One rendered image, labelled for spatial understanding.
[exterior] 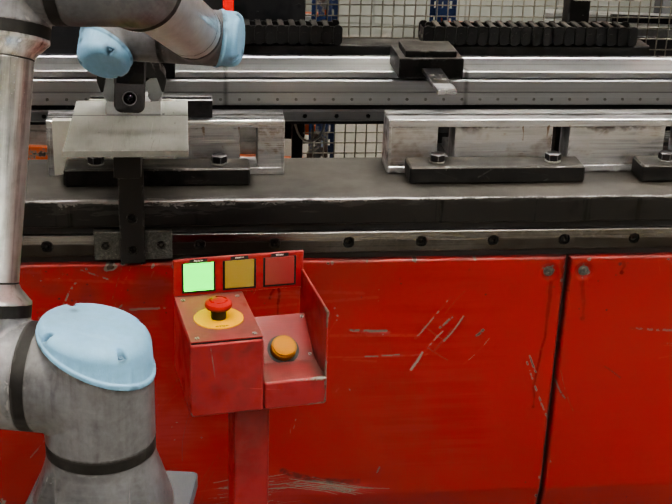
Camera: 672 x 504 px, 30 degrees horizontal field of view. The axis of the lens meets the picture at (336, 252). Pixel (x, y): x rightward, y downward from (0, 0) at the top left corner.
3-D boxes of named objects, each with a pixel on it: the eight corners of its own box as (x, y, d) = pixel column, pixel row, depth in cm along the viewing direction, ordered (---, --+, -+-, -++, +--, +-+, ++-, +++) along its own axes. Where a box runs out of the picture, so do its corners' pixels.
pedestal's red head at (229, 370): (191, 418, 179) (189, 304, 172) (174, 366, 193) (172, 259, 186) (326, 403, 184) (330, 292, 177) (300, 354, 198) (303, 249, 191)
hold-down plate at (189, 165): (64, 187, 203) (63, 169, 201) (67, 176, 207) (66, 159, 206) (250, 185, 206) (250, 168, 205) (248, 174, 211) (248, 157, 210)
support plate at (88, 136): (62, 157, 180) (62, 151, 180) (76, 106, 205) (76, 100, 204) (188, 157, 183) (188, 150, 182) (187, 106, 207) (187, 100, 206)
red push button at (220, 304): (207, 329, 179) (207, 306, 178) (202, 317, 183) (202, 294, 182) (234, 326, 180) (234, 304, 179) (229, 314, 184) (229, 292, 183)
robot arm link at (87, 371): (140, 470, 127) (136, 351, 122) (12, 457, 128) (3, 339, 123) (169, 411, 138) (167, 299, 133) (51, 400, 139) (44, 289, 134)
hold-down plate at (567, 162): (409, 184, 209) (410, 167, 208) (404, 173, 214) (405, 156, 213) (583, 182, 213) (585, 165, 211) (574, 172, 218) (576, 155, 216)
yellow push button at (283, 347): (272, 365, 186) (274, 358, 184) (267, 342, 188) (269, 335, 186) (296, 362, 187) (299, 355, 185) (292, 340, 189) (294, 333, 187)
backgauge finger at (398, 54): (412, 101, 215) (414, 73, 214) (389, 63, 239) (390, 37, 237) (480, 101, 217) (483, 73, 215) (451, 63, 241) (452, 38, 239)
